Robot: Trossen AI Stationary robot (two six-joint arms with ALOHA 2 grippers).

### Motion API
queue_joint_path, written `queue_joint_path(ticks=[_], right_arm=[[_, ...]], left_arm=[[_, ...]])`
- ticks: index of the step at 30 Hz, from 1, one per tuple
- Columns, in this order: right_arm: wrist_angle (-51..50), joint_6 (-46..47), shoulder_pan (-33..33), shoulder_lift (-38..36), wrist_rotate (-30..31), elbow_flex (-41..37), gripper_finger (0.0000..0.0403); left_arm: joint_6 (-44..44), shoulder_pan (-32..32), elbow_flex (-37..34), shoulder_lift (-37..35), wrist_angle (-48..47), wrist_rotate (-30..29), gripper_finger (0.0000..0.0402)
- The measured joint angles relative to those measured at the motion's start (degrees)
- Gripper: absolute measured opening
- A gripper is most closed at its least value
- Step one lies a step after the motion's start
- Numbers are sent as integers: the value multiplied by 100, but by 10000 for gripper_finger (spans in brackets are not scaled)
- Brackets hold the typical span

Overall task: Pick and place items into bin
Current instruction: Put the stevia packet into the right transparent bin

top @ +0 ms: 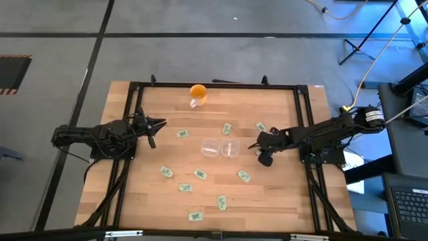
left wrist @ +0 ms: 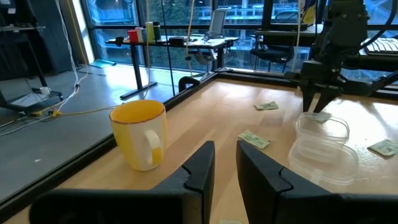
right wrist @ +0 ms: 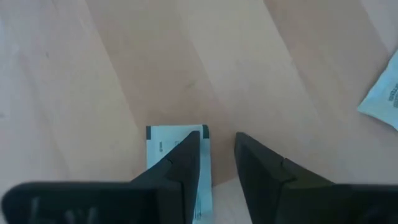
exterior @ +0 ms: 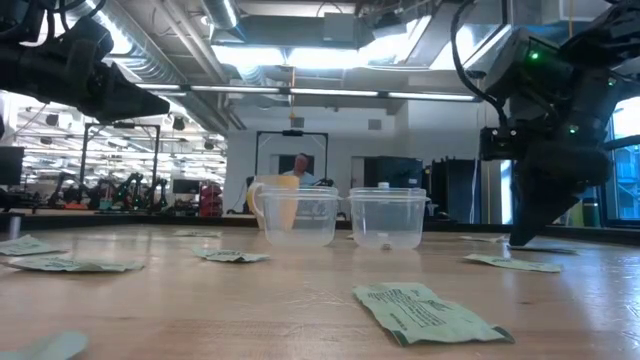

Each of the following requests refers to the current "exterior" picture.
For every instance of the small black monitor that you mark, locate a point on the small black monitor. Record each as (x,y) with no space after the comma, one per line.
(186,186)

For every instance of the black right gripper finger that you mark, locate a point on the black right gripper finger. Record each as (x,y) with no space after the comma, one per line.
(557,210)
(527,215)

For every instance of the person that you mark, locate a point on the person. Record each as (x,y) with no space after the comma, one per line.
(301,165)

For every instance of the silver ventilation duct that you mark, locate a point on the silver ventilation duct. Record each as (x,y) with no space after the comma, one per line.
(220,12)

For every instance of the tall black cabinet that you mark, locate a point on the tall black cabinet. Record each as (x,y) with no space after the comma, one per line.
(452,190)

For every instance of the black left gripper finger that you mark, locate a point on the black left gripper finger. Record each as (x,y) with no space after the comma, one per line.
(125,97)
(130,117)

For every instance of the clear plastic container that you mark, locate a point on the clear plastic container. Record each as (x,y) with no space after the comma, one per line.
(300,220)
(387,220)

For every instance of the green bottle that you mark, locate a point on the green bottle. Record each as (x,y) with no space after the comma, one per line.
(591,212)

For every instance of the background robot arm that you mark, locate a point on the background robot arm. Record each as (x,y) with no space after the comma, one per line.
(62,190)
(157,194)
(129,190)

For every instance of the black camera gantry frame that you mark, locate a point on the black camera gantry frame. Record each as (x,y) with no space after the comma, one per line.
(120,125)
(292,133)

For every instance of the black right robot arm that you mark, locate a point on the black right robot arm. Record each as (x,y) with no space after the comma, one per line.
(590,85)

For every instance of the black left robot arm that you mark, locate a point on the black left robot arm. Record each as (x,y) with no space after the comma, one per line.
(15,15)

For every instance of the long ceiling light bar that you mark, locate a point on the long ceiling light bar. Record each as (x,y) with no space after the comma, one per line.
(330,92)

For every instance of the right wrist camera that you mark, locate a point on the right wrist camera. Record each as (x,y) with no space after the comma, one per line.
(497,143)

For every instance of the red rack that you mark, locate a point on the red rack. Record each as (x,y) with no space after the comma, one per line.
(211,200)

